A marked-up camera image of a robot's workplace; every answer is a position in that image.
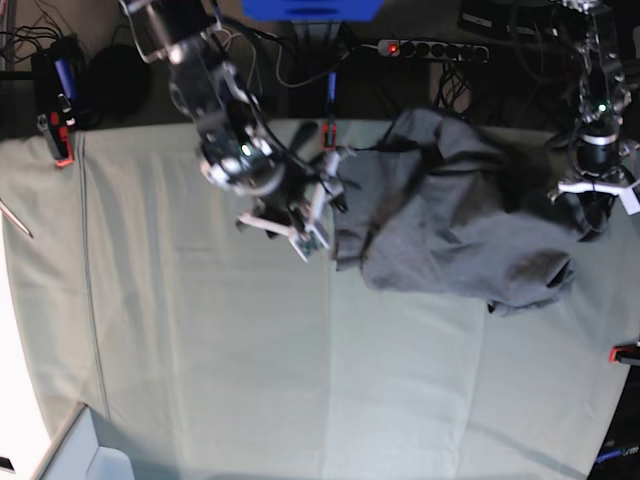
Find light green table cloth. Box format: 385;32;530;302
1;124;639;479

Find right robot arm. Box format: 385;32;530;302
121;1;318;237

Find red black clamp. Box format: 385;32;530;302
322;71;337;150
36;93;76;169
609;344;640;367

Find red black clamp right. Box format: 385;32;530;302
609;344;640;367

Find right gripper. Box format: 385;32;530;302
252;164;320;235

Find white bin corner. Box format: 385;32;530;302
31;402;135;480

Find metal rod at left edge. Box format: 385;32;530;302
0;200;33;239

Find red black clamp centre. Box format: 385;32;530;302
322;71;337;150

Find blue box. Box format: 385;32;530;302
242;0;383;22

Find grey t-shirt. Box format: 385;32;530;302
334;109;601;316

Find power strip with red switch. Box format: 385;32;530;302
376;39;491;64

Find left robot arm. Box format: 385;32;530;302
549;1;639;233

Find red black clamp left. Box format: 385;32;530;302
36;93;76;169

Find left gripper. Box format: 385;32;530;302
569;165;625;235

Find black round bag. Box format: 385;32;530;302
83;44;152;121

